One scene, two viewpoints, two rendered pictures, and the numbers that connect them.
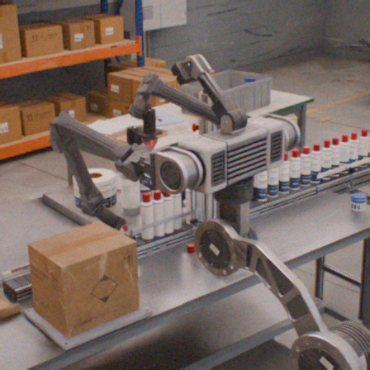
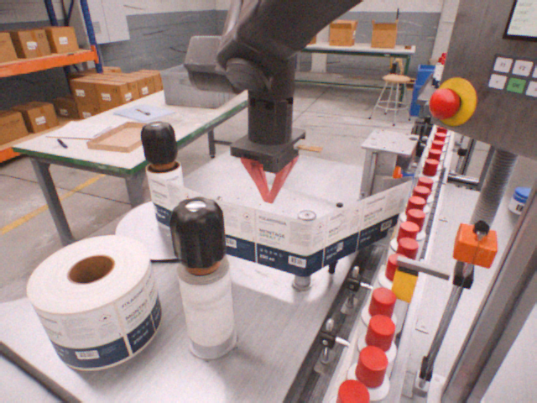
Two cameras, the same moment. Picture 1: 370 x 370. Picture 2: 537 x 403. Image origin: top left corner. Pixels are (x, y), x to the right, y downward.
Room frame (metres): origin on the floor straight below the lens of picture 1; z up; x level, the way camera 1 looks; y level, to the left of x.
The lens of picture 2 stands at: (2.72, 0.32, 1.44)
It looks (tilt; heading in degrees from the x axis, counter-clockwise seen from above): 31 degrees down; 336
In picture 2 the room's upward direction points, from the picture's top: straight up
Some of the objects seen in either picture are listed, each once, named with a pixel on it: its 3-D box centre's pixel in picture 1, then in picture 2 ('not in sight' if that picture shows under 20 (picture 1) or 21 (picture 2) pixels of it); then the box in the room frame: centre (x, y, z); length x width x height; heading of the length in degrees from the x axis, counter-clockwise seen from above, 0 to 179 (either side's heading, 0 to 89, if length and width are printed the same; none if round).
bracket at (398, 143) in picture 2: not in sight; (391, 141); (3.32, -0.26, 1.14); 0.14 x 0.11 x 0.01; 127
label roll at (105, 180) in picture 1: (95, 189); (101, 297); (3.27, 0.42, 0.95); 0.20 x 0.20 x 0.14
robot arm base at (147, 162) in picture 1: (154, 164); not in sight; (2.20, 0.09, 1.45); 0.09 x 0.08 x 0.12; 135
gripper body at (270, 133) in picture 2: (149, 128); (269, 123); (3.12, 0.14, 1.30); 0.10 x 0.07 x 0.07; 129
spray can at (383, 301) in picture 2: (175, 206); (372, 342); (2.97, 0.03, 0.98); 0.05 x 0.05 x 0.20
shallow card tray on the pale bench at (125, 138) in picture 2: (137, 135); (127, 135); (4.58, 0.29, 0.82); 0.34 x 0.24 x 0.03; 141
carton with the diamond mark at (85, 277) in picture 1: (84, 277); not in sight; (2.33, 0.36, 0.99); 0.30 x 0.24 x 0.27; 128
